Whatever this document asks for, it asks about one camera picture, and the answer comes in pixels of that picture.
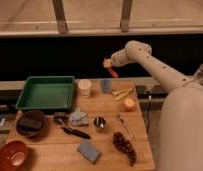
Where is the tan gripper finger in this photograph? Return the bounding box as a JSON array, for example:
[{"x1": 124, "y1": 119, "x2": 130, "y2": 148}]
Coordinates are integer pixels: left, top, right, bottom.
[{"x1": 103, "y1": 59, "x2": 113, "y2": 68}]

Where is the light blue crumpled cloth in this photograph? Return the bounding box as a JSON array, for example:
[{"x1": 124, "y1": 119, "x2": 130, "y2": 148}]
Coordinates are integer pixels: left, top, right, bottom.
[{"x1": 69, "y1": 108, "x2": 88, "y2": 127}]

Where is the white plastic cup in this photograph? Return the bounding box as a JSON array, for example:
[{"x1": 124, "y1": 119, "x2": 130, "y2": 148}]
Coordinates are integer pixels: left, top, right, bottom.
[{"x1": 78, "y1": 79, "x2": 91, "y2": 97}]

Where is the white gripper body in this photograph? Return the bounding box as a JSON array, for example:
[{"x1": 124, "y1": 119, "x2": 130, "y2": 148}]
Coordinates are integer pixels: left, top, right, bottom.
[{"x1": 111, "y1": 49, "x2": 127, "y2": 67}]

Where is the dark sponge in bowl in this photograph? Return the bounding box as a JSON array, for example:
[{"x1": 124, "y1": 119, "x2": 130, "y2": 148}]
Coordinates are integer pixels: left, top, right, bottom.
[{"x1": 18, "y1": 118, "x2": 42, "y2": 131}]

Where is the left metal frame post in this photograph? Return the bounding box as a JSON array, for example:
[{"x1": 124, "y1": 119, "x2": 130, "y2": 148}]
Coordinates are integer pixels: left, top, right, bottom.
[{"x1": 52, "y1": 0, "x2": 68, "y2": 34}]

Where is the metal frame post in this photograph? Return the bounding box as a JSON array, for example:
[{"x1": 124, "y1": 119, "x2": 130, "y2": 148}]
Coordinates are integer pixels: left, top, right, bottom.
[
  {"x1": 52, "y1": 0, "x2": 68, "y2": 34},
  {"x1": 120, "y1": 0, "x2": 132, "y2": 32}
]

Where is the dark purple bowl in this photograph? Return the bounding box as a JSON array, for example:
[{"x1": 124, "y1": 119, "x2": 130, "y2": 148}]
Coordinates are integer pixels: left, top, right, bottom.
[{"x1": 16, "y1": 110, "x2": 46, "y2": 137}]

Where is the red bowl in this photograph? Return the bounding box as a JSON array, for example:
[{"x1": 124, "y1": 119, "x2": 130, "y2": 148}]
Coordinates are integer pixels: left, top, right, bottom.
[{"x1": 0, "y1": 140, "x2": 28, "y2": 171}]

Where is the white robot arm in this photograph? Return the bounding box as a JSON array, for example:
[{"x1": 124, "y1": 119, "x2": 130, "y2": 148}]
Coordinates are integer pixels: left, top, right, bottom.
[{"x1": 103, "y1": 41, "x2": 203, "y2": 171}]

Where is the right metal frame post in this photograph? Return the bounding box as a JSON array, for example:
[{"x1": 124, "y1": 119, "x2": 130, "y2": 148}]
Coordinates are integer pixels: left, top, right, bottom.
[{"x1": 120, "y1": 0, "x2": 132, "y2": 32}]

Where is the small metal cup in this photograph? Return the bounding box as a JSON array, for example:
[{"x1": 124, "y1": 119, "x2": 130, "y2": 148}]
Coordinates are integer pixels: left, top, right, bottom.
[{"x1": 93, "y1": 116, "x2": 107, "y2": 132}]

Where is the dark grapes bunch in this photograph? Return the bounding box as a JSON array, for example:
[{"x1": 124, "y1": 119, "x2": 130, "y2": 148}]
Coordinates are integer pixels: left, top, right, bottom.
[{"x1": 113, "y1": 132, "x2": 137, "y2": 166}]

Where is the orange fruit toy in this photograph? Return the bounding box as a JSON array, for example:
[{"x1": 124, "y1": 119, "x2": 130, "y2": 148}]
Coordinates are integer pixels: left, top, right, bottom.
[{"x1": 123, "y1": 98, "x2": 136, "y2": 111}]

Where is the blue sponge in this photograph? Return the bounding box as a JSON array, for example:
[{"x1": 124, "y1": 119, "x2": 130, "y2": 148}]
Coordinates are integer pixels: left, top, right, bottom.
[{"x1": 77, "y1": 141, "x2": 100, "y2": 164}]

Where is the green plastic tray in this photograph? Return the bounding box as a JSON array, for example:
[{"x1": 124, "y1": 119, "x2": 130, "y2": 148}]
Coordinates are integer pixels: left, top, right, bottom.
[{"x1": 16, "y1": 76, "x2": 75, "y2": 110}]

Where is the yellow french fries toy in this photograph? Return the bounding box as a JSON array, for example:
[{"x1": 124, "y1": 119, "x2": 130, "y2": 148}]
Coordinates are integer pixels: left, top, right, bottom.
[{"x1": 111, "y1": 88, "x2": 133, "y2": 101}]

